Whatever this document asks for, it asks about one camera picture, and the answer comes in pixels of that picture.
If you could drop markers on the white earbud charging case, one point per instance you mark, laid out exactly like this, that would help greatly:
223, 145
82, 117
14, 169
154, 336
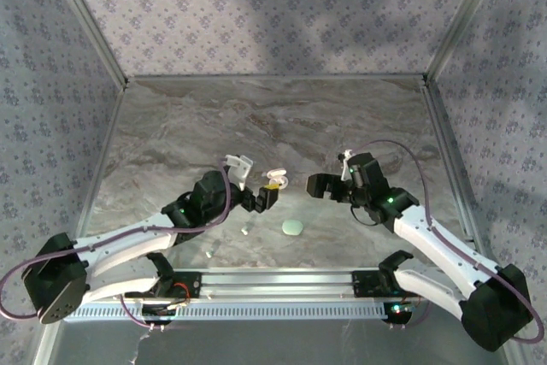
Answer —
275, 174

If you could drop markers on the mint green earbud charging case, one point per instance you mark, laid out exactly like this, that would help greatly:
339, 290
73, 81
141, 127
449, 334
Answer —
292, 227

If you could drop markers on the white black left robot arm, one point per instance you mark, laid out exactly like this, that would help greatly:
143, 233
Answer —
128, 241

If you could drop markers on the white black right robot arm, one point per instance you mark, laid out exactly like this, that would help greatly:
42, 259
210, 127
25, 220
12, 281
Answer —
436, 241

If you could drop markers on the circuit board with lit LEDs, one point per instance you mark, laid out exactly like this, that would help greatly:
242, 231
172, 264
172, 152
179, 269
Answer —
397, 309

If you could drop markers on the grey metal base panel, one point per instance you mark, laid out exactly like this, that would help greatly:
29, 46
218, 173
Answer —
278, 343

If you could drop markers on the aluminium table side rail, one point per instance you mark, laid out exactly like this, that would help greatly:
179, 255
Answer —
99, 174
453, 168

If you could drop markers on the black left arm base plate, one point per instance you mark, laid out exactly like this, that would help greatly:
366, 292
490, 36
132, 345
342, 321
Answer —
192, 284

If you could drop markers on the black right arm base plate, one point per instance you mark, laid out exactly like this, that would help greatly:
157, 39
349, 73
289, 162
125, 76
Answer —
363, 284

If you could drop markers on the thin aluminium table edge rail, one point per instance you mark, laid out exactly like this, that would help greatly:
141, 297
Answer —
278, 78

